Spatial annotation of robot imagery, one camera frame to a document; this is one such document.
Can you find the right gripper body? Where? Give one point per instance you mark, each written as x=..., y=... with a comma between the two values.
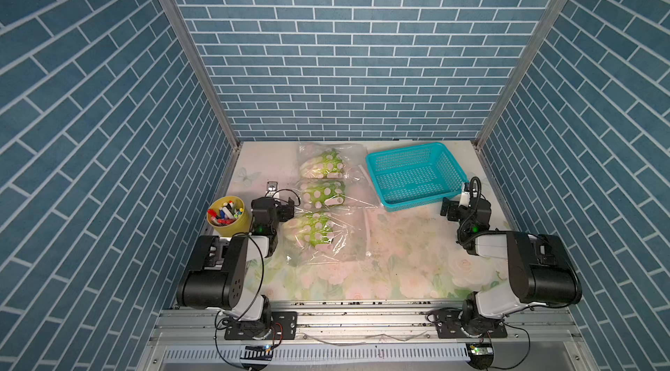
x=450, y=209

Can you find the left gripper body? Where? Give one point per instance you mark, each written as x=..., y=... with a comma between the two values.
x=285, y=211

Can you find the zip-top bag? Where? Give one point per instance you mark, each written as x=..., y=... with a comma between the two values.
x=351, y=239
x=360, y=194
x=354, y=156

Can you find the chinese cabbage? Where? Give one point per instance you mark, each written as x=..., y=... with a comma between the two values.
x=327, y=165
x=321, y=194
x=315, y=229

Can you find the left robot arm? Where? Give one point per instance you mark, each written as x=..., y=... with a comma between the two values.
x=214, y=277

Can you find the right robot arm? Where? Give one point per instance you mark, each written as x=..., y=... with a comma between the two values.
x=540, y=274

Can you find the teal plastic basket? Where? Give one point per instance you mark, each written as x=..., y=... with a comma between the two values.
x=418, y=175

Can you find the yellow pen cup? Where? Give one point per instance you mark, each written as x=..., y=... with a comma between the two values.
x=235, y=216

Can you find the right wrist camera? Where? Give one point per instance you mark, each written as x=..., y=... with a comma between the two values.
x=465, y=198

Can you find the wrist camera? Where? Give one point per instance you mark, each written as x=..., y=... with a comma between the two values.
x=272, y=187
x=465, y=198

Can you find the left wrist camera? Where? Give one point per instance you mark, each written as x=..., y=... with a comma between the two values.
x=272, y=187

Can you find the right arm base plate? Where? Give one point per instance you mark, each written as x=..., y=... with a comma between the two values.
x=451, y=323

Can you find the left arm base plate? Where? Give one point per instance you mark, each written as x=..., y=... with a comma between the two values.
x=280, y=325

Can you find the aluminium mounting rail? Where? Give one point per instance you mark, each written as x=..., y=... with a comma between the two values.
x=362, y=321

